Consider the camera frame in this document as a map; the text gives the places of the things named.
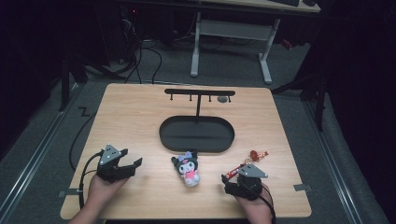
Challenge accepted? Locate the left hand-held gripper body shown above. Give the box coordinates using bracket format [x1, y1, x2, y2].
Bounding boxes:
[96, 143, 136, 184]

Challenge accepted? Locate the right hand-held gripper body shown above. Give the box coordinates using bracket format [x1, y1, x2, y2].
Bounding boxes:
[232, 163, 269, 201]

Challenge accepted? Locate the red snack bar packet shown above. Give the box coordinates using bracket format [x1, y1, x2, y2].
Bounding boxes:
[224, 163, 248, 181]

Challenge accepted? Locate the red candy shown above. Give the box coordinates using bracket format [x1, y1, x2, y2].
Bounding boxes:
[248, 149, 270, 162]

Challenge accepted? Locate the black and pink plush toy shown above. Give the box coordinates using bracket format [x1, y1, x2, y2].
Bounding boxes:
[170, 150, 202, 188]

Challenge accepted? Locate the black hook stand with tray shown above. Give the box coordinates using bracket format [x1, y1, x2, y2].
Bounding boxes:
[159, 88, 236, 154]

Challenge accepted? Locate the person's right hand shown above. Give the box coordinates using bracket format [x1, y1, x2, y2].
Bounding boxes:
[236, 182, 275, 217]

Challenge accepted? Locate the person's left hand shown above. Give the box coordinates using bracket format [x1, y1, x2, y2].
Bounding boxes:
[87, 173, 129, 207]

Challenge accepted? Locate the grey tape strip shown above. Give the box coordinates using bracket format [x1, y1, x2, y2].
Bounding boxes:
[292, 183, 313, 192]
[57, 188, 84, 199]

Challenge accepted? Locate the black metal stand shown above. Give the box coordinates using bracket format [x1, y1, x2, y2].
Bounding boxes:
[270, 70, 329, 133]
[58, 55, 89, 113]

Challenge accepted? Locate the black keyboard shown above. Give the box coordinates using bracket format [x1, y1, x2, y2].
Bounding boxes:
[269, 0, 301, 7]

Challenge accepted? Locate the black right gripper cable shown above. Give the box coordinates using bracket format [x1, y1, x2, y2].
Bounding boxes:
[242, 182, 277, 224]

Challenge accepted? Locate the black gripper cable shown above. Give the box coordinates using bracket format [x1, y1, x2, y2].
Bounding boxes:
[242, 182, 277, 224]
[78, 149, 106, 210]

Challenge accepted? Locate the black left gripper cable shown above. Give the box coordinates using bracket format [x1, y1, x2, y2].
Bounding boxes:
[78, 149, 106, 210]

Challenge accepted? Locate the black floor cable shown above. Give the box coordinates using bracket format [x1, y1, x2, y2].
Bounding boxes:
[68, 106, 98, 172]

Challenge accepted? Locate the metal floor rail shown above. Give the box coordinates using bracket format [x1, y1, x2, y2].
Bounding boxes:
[305, 102, 364, 224]
[0, 83, 84, 220]

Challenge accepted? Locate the bundle of black floor cables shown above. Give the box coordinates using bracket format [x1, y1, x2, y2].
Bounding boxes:
[83, 18, 163, 86]

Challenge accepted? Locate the white frame desk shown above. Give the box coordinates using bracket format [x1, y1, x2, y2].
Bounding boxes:
[190, 0, 322, 85]

